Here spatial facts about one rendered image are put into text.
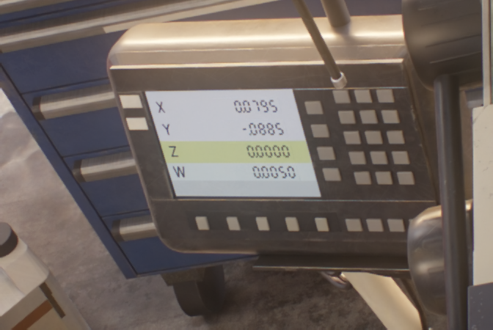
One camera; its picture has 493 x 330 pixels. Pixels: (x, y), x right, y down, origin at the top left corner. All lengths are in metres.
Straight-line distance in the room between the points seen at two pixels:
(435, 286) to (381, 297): 1.00
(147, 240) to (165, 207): 1.30
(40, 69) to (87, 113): 0.10
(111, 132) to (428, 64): 2.07
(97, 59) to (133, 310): 0.67
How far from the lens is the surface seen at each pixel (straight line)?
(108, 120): 3.46
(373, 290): 2.46
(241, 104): 2.26
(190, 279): 3.76
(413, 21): 1.43
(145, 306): 3.92
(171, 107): 2.30
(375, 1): 3.23
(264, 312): 3.82
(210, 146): 2.30
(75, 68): 3.39
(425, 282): 1.46
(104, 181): 3.57
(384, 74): 2.18
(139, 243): 3.67
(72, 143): 3.51
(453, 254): 1.36
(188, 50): 2.28
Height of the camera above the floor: 2.77
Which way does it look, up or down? 43 degrees down
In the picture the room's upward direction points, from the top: 30 degrees counter-clockwise
